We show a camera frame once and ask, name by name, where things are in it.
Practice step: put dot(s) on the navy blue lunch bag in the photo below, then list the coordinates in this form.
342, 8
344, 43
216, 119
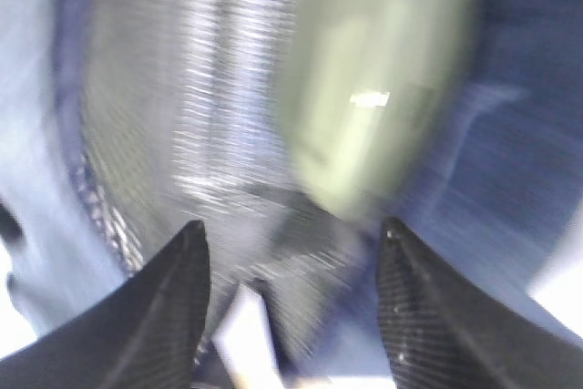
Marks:
123, 120

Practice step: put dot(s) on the glass container with green lid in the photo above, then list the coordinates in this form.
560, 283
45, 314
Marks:
361, 88

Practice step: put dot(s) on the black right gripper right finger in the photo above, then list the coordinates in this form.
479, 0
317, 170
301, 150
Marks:
439, 330

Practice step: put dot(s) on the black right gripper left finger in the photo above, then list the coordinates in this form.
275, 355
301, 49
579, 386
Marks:
145, 334

